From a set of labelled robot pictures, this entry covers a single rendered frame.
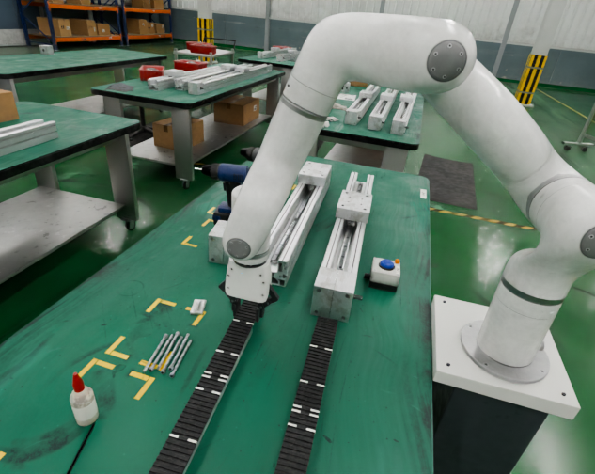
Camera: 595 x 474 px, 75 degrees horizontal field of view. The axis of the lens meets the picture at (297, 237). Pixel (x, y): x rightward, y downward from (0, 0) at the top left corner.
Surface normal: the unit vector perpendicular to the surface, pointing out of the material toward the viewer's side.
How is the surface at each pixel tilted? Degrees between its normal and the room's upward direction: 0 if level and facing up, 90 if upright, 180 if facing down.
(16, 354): 0
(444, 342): 1
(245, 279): 90
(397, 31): 68
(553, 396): 1
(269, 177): 46
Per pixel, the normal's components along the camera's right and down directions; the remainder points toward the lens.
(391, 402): 0.09, -0.86
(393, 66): -0.74, 0.44
